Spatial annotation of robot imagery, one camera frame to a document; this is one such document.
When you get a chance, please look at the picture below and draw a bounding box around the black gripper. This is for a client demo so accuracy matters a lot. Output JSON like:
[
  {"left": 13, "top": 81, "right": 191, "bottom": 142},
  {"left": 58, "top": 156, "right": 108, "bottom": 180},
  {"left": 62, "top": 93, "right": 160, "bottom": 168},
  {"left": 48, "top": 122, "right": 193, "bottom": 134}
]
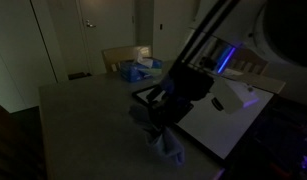
[{"left": 148, "top": 64, "right": 215, "bottom": 130}]

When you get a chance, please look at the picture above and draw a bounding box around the blue cloth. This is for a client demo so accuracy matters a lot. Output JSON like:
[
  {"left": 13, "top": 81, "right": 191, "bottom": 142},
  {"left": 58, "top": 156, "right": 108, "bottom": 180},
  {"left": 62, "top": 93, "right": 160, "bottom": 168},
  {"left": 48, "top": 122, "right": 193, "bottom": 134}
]
[{"left": 128, "top": 104, "right": 188, "bottom": 165}]

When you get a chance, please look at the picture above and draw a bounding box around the black framed whiteboard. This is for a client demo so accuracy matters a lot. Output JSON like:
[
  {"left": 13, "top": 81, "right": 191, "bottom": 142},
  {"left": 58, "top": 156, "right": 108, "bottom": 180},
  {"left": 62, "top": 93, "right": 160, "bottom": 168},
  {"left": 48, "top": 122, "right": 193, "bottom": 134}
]
[{"left": 131, "top": 68, "right": 276, "bottom": 165}]

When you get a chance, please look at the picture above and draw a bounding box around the blue tissue box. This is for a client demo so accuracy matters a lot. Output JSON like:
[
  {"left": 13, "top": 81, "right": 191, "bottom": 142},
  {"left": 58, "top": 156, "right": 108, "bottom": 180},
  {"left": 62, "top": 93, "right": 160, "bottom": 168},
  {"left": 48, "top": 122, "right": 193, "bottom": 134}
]
[{"left": 117, "top": 46, "right": 164, "bottom": 83}]

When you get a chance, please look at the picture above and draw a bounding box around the dark doormat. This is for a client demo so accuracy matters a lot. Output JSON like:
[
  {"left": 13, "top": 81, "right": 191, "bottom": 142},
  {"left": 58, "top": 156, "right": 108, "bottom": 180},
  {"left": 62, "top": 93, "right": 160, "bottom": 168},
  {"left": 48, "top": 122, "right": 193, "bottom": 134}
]
[{"left": 67, "top": 71, "right": 93, "bottom": 81}]

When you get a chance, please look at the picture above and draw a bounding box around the pale room door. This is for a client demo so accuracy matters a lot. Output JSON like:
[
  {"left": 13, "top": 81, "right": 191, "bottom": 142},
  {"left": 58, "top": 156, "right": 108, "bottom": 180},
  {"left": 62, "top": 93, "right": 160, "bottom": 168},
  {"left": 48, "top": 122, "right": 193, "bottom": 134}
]
[{"left": 77, "top": 0, "right": 137, "bottom": 75}]

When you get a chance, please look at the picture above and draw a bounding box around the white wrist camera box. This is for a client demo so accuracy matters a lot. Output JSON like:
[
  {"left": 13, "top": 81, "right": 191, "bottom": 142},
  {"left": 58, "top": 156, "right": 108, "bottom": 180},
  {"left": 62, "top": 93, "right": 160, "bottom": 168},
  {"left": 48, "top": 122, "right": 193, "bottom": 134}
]
[{"left": 209, "top": 78, "right": 261, "bottom": 116}]

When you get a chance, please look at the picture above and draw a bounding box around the black arm cable sleeve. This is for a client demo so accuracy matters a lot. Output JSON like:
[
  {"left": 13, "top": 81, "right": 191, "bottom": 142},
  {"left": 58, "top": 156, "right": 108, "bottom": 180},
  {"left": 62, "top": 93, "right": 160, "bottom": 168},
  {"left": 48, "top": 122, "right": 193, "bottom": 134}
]
[{"left": 171, "top": 0, "right": 242, "bottom": 76}]

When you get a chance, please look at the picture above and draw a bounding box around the metal door handle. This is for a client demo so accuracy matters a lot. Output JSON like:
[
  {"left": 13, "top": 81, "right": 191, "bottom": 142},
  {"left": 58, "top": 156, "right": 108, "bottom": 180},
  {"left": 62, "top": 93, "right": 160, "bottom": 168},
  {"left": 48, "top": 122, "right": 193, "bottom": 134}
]
[{"left": 85, "top": 19, "right": 97, "bottom": 29}]

